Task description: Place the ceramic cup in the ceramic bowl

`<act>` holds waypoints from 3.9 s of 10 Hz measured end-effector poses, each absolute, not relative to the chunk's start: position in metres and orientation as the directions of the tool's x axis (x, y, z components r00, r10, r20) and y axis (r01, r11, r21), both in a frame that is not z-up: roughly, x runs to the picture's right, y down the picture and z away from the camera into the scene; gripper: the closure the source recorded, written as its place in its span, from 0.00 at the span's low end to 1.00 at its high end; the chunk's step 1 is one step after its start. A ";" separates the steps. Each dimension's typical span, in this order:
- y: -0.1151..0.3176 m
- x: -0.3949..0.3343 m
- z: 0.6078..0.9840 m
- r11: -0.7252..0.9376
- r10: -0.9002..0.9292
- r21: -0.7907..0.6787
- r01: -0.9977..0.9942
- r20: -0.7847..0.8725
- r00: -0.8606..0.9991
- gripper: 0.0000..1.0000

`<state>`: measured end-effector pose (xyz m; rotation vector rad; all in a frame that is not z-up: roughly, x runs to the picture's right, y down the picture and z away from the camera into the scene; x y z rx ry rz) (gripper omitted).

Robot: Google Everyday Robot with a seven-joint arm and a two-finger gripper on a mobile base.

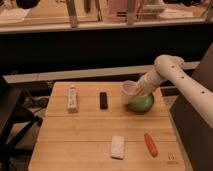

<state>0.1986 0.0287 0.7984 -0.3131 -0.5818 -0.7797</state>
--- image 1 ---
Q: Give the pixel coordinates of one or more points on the orange carrot toy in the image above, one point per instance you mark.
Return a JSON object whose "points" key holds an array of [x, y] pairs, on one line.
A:
{"points": [[150, 145]]}

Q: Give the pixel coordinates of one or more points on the white sponge block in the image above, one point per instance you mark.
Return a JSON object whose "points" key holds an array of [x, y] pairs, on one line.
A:
{"points": [[117, 147]]}

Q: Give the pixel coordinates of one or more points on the black rectangular block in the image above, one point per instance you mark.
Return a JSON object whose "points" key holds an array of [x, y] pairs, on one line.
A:
{"points": [[103, 100]]}

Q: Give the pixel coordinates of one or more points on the dark robot base panel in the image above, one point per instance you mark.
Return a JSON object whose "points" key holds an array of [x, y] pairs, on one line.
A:
{"points": [[194, 132]]}

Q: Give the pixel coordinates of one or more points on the white tube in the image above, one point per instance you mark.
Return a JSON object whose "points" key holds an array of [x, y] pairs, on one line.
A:
{"points": [[72, 100]]}

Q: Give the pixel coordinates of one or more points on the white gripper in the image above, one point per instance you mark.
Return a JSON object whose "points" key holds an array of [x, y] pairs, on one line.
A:
{"points": [[149, 82]]}

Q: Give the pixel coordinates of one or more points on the white ceramic cup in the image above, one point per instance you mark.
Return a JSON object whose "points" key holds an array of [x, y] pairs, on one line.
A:
{"points": [[129, 89]]}

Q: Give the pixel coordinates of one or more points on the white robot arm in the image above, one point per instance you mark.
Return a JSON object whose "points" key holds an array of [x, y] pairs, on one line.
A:
{"points": [[167, 67]]}

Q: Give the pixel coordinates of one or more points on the green ceramic bowl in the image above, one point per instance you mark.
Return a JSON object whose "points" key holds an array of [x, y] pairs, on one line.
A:
{"points": [[141, 103]]}

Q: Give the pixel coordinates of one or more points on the black chair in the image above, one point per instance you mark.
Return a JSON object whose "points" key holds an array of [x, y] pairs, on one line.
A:
{"points": [[12, 111]]}

